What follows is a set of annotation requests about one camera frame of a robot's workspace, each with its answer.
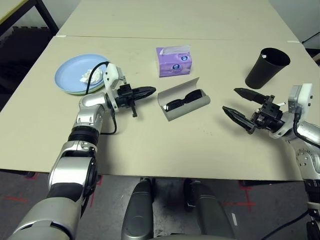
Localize black camera cable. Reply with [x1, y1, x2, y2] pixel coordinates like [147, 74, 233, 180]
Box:
[292, 106, 320, 147]
[84, 59, 118, 136]

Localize black left camera cable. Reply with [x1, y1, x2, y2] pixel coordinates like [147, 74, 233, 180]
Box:
[84, 59, 118, 136]

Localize grey robot leg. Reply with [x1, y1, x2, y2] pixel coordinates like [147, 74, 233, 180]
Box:
[121, 177, 154, 240]
[184, 179, 236, 240]

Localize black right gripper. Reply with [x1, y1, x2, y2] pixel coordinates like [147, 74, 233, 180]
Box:
[221, 87, 285, 134]

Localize black table leg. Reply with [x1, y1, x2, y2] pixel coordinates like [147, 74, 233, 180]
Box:
[238, 179, 305, 187]

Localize black right camera cable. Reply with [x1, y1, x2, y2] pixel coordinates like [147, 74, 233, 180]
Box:
[292, 106, 320, 147]

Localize black foam floor mats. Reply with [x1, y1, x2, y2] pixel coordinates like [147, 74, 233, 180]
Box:
[0, 26, 55, 111]

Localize purple tissue pack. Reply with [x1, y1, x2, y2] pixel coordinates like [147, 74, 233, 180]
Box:
[156, 44, 193, 78]

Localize green plastic plate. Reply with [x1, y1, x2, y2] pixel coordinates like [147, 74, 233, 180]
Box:
[63, 82, 106, 96]

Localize blue plastic plate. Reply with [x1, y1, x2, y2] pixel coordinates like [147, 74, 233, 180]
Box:
[54, 53, 111, 95]

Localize grey robot left leg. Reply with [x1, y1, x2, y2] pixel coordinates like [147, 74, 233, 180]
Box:
[121, 177, 154, 240]

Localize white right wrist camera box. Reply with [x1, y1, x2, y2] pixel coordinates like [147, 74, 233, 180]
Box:
[287, 83, 313, 115]

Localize grey glasses case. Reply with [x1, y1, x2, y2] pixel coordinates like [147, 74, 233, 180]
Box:
[157, 76, 211, 123]

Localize grey robot torso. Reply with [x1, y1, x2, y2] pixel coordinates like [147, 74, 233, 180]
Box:
[149, 233, 205, 240]

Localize white tissue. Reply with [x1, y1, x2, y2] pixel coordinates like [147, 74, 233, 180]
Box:
[79, 68, 104, 84]

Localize black sunglasses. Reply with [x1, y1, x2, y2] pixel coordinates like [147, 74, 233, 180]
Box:
[162, 89, 204, 113]

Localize black beige chair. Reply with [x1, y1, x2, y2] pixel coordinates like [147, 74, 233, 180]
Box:
[306, 46, 320, 63]

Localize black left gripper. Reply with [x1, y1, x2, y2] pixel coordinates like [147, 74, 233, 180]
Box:
[115, 84, 157, 118]

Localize black plastic cup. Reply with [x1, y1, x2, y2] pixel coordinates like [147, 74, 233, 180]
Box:
[244, 47, 291, 90]

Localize black hanging cable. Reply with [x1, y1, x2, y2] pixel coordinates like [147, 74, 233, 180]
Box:
[258, 208, 311, 240]

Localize yellow-topped black-framed side table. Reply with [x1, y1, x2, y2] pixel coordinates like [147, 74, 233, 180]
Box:
[0, 0, 60, 31]

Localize grey robot right leg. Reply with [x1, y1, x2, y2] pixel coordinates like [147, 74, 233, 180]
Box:
[184, 179, 236, 240]

